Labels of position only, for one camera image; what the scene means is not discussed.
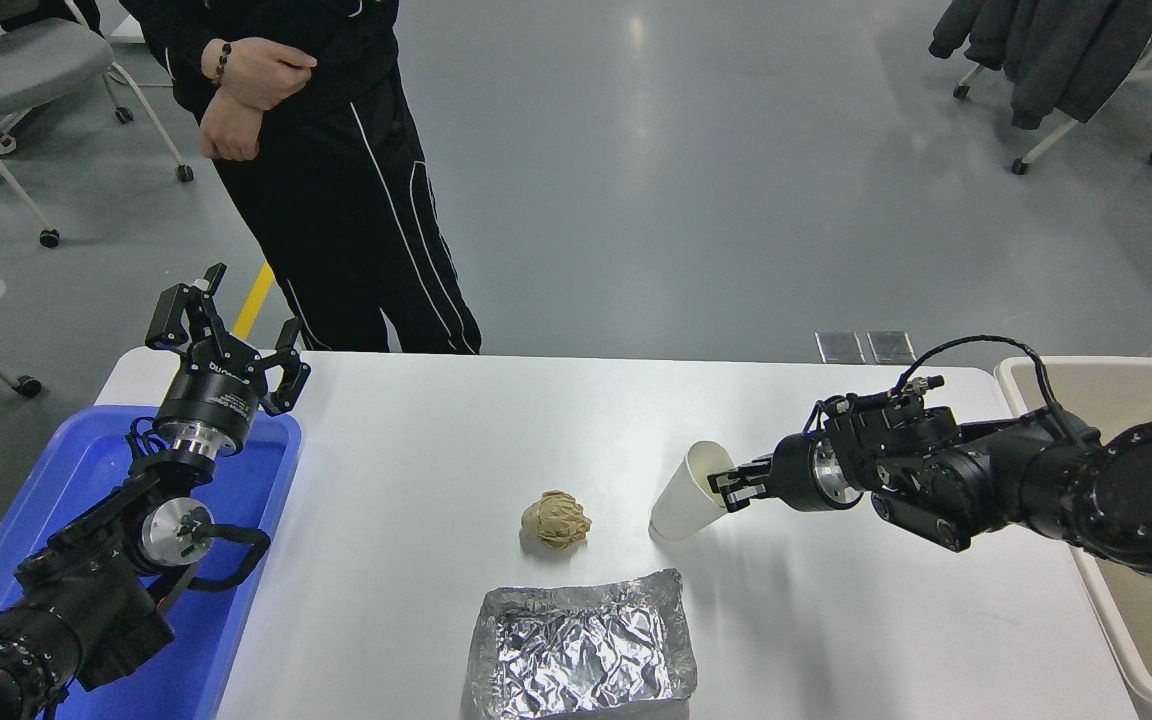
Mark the crumpled tan paper ball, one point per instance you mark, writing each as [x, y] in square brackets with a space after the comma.
[556, 522]

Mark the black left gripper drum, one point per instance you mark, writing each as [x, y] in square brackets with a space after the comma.
[214, 395]

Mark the metal floor outlet plate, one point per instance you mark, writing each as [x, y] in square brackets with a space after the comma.
[840, 347]
[892, 347]

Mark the large pale plastic bin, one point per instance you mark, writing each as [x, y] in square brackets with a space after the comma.
[1146, 640]

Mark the grey office chair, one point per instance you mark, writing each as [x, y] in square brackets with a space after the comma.
[16, 65]

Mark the person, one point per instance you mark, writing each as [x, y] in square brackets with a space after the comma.
[356, 200]

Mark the person's right hand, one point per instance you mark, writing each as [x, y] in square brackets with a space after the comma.
[261, 72]

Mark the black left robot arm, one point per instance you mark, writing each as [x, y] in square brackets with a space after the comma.
[86, 600]

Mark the white paper cup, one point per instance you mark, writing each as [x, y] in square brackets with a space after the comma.
[676, 505]

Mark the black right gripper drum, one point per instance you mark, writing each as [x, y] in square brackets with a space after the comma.
[796, 475]

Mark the silver foil tray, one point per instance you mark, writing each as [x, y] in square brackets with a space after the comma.
[581, 650]

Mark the dark grey jacket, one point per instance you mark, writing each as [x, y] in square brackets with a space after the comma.
[1056, 50]

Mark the person's left hand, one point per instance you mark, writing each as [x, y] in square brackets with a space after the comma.
[229, 130]

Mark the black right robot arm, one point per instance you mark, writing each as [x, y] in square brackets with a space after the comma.
[1036, 480]

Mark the blue plastic tray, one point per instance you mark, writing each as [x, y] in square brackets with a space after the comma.
[236, 600]

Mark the white flat floor board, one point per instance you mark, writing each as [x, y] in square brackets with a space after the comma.
[126, 32]

